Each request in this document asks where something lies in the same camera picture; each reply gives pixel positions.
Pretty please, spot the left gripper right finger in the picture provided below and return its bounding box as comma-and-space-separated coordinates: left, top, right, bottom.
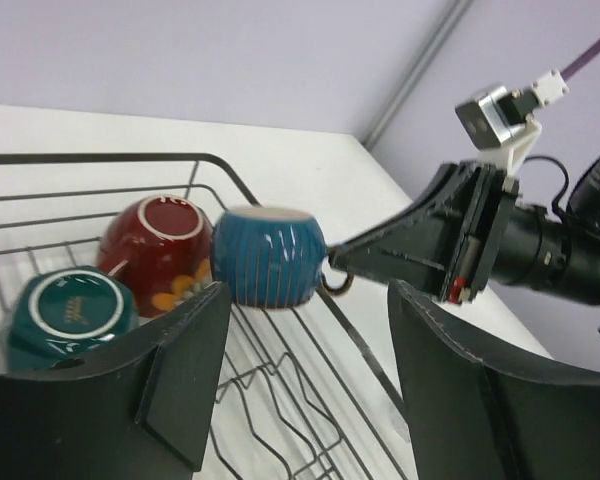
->
387, 281, 600, 479

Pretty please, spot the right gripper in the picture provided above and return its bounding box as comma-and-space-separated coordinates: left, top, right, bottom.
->
328, 162, 519, 304

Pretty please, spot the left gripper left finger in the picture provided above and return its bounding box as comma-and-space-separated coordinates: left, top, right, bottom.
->
0, 282, 231, 479

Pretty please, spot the dark green mug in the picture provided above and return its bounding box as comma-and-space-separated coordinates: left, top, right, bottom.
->
1, 266, 139, 371

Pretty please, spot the wire dish rack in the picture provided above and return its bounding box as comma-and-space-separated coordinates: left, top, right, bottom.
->
0, 153, 411, 479

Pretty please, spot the dark blue cup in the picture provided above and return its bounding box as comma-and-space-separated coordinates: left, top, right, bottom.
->
210, 205, 353, 310

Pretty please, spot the red cup white inside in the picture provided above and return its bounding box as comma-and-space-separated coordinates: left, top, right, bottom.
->
96, 194, 212, 319

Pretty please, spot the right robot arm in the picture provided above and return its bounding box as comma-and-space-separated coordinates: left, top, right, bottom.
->
328, 156, 600, 332

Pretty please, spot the right aluminium frame post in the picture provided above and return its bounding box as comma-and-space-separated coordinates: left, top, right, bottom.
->
360, 0, 474, 151

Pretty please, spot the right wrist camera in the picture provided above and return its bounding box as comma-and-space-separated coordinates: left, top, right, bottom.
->
455, 70, 569, 175

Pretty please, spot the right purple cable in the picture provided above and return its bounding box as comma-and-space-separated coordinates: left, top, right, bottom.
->
562, 22, 600, 81

